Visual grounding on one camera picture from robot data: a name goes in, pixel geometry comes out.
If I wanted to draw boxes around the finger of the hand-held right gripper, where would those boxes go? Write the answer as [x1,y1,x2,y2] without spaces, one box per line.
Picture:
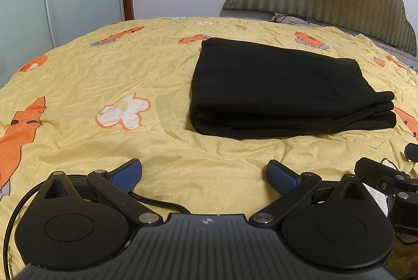
[404,143,418,164]
[355,157,418,235]

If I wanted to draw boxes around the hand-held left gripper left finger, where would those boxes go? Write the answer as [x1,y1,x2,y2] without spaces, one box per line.
[41,159,164,228]

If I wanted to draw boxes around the yellow printed blanket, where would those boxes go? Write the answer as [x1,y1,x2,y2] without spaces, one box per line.
[0,16,418,280]

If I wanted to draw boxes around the black braided cable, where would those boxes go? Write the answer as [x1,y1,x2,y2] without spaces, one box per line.
[0,173,193,280]

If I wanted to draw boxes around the black pants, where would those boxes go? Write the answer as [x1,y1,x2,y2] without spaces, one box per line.
[189,37,397,141]

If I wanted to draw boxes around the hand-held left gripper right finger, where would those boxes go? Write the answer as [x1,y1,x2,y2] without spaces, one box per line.
[249,160,371,228]

